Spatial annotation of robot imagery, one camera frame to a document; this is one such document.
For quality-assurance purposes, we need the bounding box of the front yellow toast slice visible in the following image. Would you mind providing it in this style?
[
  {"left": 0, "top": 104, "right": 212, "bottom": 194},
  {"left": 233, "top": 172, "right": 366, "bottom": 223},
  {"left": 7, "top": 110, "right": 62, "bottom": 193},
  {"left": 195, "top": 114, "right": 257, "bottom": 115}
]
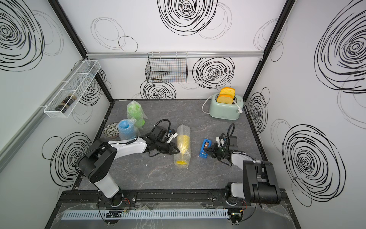
[{"left": 216, "top": 94, "right": 234, "bottom": 105}]

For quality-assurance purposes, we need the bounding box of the mint green toaster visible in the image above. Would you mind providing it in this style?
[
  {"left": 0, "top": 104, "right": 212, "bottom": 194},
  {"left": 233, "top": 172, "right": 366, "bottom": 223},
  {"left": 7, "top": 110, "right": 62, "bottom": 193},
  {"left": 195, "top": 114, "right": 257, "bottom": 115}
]
[{"left": 209, "top": 94, "right": 244, "bottom": 120}]

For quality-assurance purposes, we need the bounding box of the dark item in shelf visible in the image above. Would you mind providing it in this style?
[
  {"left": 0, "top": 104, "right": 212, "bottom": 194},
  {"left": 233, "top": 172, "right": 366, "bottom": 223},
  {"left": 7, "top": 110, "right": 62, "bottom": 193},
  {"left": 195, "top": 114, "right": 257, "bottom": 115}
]
[{"left": 54, "top": 94, "right": 76, "bottom": 113}]

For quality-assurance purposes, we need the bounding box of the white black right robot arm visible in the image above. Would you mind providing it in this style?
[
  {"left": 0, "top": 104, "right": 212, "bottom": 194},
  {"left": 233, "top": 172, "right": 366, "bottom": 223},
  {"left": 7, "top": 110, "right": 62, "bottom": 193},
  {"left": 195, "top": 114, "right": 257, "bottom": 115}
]
[{"left": 203, "top": 135, "right": 281, "bottom": 205}]

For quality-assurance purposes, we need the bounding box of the black corrugated cable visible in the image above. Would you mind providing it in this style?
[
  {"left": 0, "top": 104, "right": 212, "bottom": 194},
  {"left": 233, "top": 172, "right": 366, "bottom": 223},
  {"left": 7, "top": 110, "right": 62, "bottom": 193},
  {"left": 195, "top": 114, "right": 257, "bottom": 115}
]
[
  {"left": 153, "top": 118, "right": 172, "bottom": 135},
  {"left": 225, "top": 123, "right": 236, "bottom": 142}
]

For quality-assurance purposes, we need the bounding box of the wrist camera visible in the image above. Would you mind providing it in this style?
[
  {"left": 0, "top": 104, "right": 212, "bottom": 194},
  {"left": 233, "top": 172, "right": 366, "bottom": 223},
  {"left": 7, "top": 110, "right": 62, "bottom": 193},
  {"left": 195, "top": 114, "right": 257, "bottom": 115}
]
[
  {"left": 166, "top": 129, "right": 178, "bottom": 143},
  {"left": 216, "top": 136, "right": 226, "bottom": 148}
]

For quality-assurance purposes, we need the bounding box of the black corrugated right cable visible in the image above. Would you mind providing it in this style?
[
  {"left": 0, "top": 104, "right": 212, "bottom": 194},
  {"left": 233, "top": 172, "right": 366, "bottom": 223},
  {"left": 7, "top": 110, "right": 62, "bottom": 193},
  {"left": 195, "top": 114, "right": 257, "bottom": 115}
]
[{"left": 225, "top": 123, "right": 236, "bottom": 142}]

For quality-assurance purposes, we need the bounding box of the rear yellow toast slice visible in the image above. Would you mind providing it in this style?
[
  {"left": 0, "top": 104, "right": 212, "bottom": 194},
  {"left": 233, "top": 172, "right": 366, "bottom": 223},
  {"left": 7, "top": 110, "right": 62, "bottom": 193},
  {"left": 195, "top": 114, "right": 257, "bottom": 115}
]
[{"left": 219, "top": 87, "right": 235, "bottom": 97}]

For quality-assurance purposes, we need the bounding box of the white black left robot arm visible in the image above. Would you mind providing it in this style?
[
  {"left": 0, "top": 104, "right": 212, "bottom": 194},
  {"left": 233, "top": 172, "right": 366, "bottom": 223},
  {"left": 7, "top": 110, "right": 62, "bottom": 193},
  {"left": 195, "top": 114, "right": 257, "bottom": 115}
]
[{"left": 76, "top": 137, "right": 180, "bottom": 207}]

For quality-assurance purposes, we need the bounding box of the yellow toast slice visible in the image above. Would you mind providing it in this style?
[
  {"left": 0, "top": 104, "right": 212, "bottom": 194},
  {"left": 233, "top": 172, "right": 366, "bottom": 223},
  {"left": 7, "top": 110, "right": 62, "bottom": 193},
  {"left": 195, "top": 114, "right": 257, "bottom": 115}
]
[
  {"left": 216, "top": 94, "right": 234, "bottom": 105},
  {"left": 219, "top": 87, "right": 235, "bottom": 97}
]

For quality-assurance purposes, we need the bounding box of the white slotted cable duct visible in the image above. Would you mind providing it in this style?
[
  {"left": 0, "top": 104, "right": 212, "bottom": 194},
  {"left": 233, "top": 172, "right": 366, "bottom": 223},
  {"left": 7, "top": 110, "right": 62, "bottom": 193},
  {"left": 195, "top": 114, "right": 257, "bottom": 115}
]
[{"left": 61, "top": 209, "right": 229, "bottom": 221}]

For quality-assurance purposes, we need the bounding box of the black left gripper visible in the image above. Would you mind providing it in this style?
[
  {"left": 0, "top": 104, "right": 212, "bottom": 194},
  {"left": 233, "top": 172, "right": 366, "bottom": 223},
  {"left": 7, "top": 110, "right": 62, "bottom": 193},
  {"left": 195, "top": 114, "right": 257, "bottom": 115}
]
[{"left": 156, "top": 141, "right": 181, "bottom": 155}]

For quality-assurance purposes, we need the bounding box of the white wire wall shelf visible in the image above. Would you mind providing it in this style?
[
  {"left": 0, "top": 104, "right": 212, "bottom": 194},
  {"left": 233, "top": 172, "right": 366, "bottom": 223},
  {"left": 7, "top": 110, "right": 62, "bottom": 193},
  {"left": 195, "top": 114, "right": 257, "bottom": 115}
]
[{"left": 43, "top": 60, "right": 101, "bottom": 118}]

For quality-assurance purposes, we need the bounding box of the aluminium wall rail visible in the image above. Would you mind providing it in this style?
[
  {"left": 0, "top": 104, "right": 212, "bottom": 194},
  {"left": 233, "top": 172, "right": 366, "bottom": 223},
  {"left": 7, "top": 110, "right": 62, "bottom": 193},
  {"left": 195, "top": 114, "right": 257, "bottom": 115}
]
[{"left": 86, "top": 51, "right": 264, "bottom": 59}]

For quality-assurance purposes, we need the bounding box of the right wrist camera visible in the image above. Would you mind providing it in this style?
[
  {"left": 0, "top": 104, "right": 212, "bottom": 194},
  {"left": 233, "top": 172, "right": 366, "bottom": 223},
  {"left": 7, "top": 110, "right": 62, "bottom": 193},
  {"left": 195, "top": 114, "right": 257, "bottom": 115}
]
[{"left": 216, "top": 136, "right": 226, "bottom": 148}]

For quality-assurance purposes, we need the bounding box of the black wire wall basket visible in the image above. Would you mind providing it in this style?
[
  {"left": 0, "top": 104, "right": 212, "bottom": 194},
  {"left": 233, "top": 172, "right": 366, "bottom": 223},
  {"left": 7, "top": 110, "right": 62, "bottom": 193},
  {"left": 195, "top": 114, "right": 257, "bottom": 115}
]
[{"left": 144, "top": 57, "right": 188, "bottom": 83}]

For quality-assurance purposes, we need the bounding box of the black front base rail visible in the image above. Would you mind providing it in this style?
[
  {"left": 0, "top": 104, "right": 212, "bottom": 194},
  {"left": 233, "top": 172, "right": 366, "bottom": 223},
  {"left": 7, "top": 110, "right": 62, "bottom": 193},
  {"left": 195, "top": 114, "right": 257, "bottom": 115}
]
[{"left": 59, "top": 188, "right": 289, "bottom": 208}]

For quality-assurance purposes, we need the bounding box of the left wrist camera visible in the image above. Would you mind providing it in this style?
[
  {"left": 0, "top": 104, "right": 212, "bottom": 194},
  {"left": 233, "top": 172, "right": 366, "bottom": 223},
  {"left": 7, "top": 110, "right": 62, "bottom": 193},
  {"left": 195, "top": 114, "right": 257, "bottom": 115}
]
[{"left": 166, "top": 129, "right": 178, "bottom": 143}]

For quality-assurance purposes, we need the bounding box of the blue tape dispenser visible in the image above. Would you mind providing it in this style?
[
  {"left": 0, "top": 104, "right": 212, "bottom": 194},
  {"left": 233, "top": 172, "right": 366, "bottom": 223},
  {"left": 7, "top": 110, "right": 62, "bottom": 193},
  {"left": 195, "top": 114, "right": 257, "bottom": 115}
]
[{"left": 199, "top": 139, "right": 212, "bottom": 158}]

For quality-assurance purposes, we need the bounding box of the patterned small bowl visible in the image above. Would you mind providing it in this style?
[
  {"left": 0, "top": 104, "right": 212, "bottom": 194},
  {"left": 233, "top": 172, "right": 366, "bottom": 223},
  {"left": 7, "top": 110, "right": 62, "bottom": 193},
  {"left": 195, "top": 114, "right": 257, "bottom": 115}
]
[{"left": 103, "top": 123, "right": 119, "bottom": 139}]

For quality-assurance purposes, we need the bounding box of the black corrugated left cable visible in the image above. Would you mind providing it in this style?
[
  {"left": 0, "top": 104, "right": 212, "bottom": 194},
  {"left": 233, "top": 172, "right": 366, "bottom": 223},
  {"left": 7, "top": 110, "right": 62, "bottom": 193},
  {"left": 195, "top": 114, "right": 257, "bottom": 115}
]
[{"left": 153, "top": 118, "right": 172, "bottom": 135}]

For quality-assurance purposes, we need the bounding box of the yellow plastic wine glass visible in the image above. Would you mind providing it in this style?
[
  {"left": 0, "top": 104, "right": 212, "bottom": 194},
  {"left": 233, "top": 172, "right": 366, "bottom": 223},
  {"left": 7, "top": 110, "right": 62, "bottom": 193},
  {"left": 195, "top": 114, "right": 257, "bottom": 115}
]
[{"left": 174, "top": 135, "right": 191, "bottom": 168}]

